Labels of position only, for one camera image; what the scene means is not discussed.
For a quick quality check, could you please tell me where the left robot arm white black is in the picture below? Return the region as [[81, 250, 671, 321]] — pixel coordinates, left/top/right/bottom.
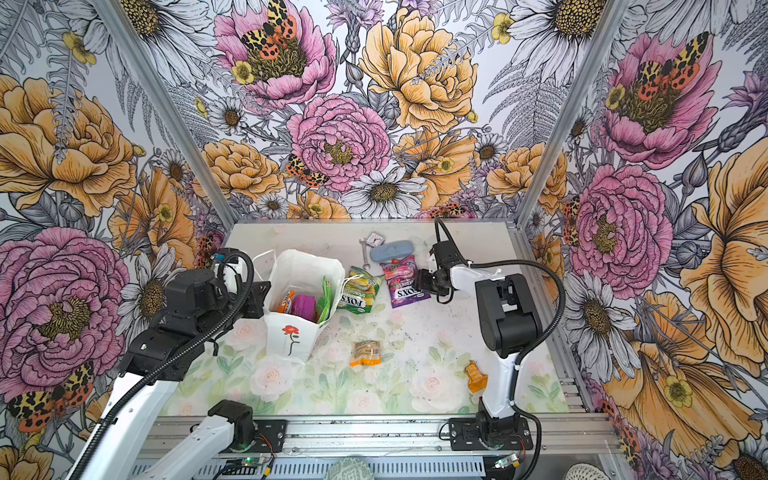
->
[[68, 252, 271, 479]]

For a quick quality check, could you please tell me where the white floral paper bag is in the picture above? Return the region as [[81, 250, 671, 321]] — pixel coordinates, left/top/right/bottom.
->
[[262, 249, 347, 363]]

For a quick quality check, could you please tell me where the small tan snack packet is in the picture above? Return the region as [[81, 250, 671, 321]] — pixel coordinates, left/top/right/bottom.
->
[[350, 340, 382, 367]]

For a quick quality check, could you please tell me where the green Foxs candy bag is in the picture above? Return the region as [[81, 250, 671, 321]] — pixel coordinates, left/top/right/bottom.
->
[[337, 267, 383, 314]]

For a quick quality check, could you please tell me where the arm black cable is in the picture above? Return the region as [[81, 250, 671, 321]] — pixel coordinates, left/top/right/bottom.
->
[[433, 217, 567, 480], [68, 248, 256, 480]]

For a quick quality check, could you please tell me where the orange Foxs candy bag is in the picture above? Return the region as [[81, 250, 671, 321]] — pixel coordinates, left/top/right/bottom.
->
[[275, 290, 296, 314]]

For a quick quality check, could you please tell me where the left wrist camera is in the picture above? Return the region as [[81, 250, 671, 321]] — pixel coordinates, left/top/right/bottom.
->
[[212, 247, 247, 294]]

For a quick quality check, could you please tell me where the purple Foxs berries candy bag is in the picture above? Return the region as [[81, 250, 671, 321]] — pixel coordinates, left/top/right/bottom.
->
[[380, 255, 430, 309]]

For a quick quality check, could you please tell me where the blue grey glasses case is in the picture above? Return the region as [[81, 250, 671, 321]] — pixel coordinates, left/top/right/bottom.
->
[[370, 240, 414, 263]]

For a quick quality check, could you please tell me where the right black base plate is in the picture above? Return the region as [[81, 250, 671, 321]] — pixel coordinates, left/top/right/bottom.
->
[[448, 414, 534, 451]]

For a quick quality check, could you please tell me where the silver wrench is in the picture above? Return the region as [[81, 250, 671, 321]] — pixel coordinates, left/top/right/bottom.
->
[[359, 239, 371, 270]]

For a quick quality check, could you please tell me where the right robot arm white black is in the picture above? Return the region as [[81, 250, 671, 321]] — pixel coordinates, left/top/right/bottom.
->
[[416, 240, 543, 451]]

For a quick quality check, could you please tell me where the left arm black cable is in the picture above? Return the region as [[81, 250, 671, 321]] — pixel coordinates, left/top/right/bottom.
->
[[68, 248, 256, 480]]

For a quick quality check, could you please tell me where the purple Lotte gummy bag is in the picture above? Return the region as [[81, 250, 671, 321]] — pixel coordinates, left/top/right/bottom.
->
[[291, 294, 317, 323]]

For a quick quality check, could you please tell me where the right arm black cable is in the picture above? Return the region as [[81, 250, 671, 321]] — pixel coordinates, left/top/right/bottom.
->
[[433, 217, 567, 480]]

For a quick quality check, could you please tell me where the aluminium mounting rail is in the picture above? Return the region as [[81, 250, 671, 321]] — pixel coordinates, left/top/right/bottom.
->
[[128, 413, 625, 480]]

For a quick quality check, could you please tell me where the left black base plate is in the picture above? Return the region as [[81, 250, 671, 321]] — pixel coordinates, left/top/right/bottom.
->
[[230, 419, 288, 454]]

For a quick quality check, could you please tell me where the small square clock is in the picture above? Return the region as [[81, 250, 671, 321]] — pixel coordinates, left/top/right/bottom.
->
[[365, 232, 385, 248]]

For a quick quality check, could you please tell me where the green Lays chips bag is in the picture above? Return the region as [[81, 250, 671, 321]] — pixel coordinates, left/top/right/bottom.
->
[[316, 277, 334, 325]]

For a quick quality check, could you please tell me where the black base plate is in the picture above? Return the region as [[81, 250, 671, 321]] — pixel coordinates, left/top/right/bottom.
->
[[230, 419, 288, 454], [448, 414, 534, 451]]

